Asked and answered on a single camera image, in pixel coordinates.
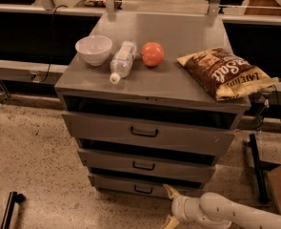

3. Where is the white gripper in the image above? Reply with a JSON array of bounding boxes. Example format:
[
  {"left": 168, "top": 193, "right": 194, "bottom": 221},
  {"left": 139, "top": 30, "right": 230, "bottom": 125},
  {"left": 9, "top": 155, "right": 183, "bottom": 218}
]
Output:
[{"left": 160, "top": 184, "right": 203, "bottom": 229}]

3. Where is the grey bottom drawer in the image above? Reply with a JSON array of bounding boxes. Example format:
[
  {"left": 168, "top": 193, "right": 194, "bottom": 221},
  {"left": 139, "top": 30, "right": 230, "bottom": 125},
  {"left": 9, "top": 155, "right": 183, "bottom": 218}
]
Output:
[{"left": 88, "top": 173, "right": 203, "bottom": 198}]

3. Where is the grey drawer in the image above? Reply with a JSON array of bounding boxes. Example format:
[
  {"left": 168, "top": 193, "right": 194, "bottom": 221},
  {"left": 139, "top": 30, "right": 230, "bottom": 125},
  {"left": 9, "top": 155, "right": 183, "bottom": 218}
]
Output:
[
  {"left": 63, "top": 111, "right": 234, "bottom": 156},
  {"left": 88, "top": 173, "right": 203, "bottom": 198},
  {"left": 78, "top": 149, "right": 215, "bottom": 183}
]

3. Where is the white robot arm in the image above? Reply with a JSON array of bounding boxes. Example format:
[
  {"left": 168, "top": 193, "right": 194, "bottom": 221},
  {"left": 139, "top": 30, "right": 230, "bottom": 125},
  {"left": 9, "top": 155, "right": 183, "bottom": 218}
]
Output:
[{"left": 160, "top": 184, "right": 281, "bottom": 229}]

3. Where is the grey middle drawer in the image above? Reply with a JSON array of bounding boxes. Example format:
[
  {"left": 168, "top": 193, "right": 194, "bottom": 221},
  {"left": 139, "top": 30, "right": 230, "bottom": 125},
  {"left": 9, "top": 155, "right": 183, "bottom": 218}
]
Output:
[{"left": 78, "top": 149, "right": 215, "bottom": 183}]

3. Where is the grey metal drawer cabinet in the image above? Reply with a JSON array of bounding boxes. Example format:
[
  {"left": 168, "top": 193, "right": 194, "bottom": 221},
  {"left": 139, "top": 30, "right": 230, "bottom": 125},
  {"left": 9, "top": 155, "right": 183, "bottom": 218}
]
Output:
[{"left": 54, "top": 10, "right": 251, "bottom": 199}]

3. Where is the grey top drawer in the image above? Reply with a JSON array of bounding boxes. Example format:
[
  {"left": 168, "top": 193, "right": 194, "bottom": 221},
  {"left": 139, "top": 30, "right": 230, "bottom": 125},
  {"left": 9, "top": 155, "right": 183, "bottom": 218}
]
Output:
[{"left": 63, "top": 111, "right": 234, "bottom": 156}]

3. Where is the black floor stand right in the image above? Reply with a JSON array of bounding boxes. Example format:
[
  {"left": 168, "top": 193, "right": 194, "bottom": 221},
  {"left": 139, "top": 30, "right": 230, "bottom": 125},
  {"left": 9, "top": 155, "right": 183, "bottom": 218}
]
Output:
[{"left": 244, "top": 134, "right": 279, "bottom": 205}]

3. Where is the black floor stand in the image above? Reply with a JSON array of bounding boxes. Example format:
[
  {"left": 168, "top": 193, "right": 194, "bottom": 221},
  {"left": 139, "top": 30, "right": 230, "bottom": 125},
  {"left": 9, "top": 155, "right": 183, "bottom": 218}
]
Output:
[
  {"left": 244, "top": 134, "right": 279, "bottom": 205},
  {"left": 0, "top": 191, "right": 26, "bottom": 229}
]

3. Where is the brown yellow chip bag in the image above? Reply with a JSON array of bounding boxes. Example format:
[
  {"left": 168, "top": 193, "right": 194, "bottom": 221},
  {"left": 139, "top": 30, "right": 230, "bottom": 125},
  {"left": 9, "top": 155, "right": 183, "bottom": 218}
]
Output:
[{"left": 177, "top": 48, "right": 279, "bottom": 101}]

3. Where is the red apple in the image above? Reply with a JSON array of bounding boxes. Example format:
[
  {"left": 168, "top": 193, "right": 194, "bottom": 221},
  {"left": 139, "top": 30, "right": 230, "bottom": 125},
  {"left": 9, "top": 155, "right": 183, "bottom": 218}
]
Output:
[{"left": 141, "top": 42, "right": 164, "bottom": 67}]

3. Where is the black floor stand left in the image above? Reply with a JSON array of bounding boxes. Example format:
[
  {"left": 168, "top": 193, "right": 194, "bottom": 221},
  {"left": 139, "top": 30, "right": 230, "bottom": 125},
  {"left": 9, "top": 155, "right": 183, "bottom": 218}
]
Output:
[{"left": 0, "top": 191, "right": 26, "bottom": 229}]

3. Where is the clear plastic water bottle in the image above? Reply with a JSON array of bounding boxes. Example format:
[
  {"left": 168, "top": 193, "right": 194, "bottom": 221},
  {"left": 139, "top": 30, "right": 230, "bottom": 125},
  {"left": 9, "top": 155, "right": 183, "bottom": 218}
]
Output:
[{"left": 110, "top": 41, "right": 137, "bottom": 84}]

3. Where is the white bowl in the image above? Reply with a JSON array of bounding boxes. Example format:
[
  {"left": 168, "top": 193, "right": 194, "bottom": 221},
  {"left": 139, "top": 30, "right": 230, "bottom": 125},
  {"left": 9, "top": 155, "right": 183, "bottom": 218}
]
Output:
[{"left": 75, "top": 35, "right": 112, "bottom": 66}]

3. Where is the black cable on right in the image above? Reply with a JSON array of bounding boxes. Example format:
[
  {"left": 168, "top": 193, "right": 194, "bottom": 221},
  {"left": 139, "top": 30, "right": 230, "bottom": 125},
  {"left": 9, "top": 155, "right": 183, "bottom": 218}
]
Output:
[{"left": 241, "top": 84, "right": 281, "bottom": 134}]

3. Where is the black cable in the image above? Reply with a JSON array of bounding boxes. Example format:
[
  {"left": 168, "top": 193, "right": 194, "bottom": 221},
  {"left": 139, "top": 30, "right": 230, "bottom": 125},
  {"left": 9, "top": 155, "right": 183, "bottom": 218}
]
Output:
[
  {"left": 30, "top": 4, "right": 70, "bottom": 84},
  {"left": 241, "top": 84, "right": 281, "bottom": 134}
]

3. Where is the black cable on left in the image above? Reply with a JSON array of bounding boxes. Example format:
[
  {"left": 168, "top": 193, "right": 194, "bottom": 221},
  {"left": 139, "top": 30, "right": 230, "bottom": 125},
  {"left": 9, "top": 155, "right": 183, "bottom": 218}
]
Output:
[{"left": 30, "top": 4, "right": 70, "bottom": 84}]

